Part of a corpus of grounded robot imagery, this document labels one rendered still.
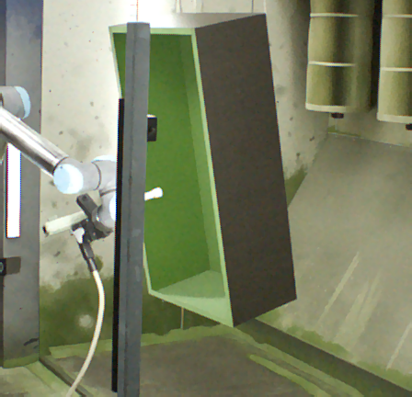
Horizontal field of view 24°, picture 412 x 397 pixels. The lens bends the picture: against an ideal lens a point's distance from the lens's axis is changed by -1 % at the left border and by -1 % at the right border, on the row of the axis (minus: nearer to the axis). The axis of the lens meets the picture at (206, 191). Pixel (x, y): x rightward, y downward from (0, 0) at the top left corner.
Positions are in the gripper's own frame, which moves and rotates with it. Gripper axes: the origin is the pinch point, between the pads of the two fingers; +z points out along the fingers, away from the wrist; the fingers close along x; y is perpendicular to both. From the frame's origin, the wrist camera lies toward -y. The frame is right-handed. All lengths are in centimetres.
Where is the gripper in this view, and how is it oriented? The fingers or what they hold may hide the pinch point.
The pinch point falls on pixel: (77, 228)
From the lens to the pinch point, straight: 339.0
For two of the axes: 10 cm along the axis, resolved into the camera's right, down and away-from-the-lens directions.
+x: 7.7, -2.8, 5.7
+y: 3.9, 9.2, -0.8
